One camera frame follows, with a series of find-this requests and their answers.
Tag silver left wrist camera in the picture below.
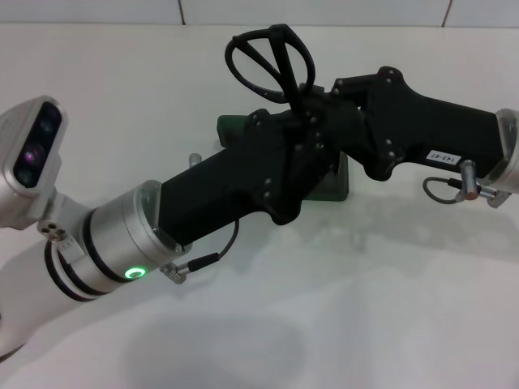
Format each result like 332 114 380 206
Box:
0 96 69 200

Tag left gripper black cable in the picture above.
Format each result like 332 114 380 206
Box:
160 220 241 285

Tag black glasses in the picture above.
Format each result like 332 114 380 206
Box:
225 24 317 122

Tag green glasses case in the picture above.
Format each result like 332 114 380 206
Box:
217 114 350 203

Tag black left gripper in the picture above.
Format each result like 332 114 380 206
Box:
156 107 341 249

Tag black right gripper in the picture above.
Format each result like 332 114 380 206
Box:
297 66 508 182

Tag right gripper grey cable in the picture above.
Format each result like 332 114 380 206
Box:
422 160 487 204

